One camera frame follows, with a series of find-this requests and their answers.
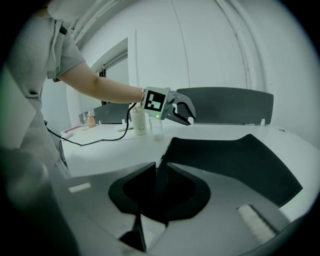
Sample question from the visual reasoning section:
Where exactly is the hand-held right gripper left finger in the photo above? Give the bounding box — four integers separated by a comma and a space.
51, 161, 156, 256

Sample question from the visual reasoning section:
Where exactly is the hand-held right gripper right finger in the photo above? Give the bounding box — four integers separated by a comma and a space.
141, 162, 292, 256

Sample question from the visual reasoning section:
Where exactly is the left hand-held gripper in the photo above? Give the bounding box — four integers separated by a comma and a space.
140, 86, 196, 126

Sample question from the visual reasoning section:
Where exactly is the black desk mat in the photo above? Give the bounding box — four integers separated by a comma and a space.
155, 133, 304, 208

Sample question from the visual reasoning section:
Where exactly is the person's left forearm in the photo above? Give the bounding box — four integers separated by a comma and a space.
57, 62, 145, 105

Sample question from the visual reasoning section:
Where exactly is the large dark grey desk divider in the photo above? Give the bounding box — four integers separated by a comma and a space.
176, 86, 275, 126

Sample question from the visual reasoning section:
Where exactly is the small dark grey desk divider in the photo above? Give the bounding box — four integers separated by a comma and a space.
93, 102, 132, 125

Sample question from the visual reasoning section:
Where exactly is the clear plastic bottle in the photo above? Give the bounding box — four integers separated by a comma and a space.
148, 115, 165, 141

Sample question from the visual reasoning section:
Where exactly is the white opaque bottle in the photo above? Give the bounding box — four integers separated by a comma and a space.
130, 103, 148, 136

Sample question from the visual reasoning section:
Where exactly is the pink and white flat item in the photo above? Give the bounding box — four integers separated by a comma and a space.
61, 125, 84, 135

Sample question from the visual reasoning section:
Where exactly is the orange jar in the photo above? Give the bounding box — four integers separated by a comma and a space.
86, 113, 97, 129

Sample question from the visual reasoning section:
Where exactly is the person's grey shirt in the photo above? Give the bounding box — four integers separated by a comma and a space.
0, 0, 87, 176

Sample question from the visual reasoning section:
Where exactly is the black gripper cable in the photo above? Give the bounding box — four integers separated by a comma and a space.
44, 101, 138, 147

